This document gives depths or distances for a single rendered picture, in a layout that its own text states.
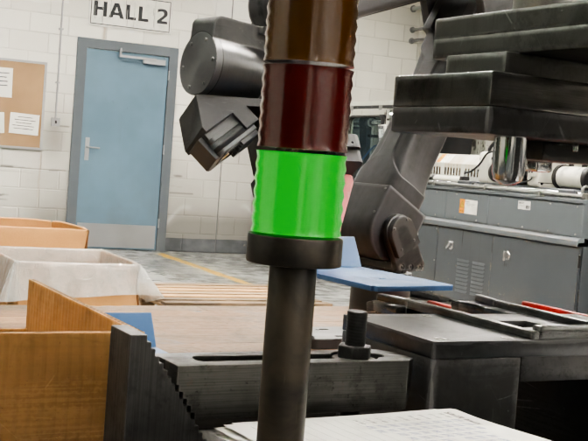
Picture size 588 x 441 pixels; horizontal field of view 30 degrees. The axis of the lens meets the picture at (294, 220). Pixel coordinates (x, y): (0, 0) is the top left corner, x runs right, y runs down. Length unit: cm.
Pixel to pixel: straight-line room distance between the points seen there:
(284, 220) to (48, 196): 1127
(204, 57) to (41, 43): 1072
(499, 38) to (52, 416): 35
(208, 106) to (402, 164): 25
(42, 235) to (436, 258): 486
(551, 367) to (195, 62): 46
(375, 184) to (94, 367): 51
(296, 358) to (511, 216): 777
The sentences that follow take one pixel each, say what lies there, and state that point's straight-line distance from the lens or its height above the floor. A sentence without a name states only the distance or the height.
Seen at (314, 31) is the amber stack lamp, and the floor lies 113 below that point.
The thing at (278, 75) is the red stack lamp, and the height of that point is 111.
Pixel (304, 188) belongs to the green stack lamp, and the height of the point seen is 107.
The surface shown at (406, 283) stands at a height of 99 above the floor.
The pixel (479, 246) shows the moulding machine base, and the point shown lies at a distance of 851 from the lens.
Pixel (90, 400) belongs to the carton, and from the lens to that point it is 68.
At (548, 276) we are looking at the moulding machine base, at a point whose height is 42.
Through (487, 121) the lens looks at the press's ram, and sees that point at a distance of 64.
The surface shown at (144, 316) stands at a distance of 90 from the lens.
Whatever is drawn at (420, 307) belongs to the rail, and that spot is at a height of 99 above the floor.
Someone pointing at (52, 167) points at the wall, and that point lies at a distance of 1169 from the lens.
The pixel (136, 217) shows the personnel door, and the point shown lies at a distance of 1193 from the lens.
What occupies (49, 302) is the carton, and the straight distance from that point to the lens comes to 86.
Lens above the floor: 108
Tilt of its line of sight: 3 degrees down
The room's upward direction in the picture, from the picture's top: 4 degrees clockwise
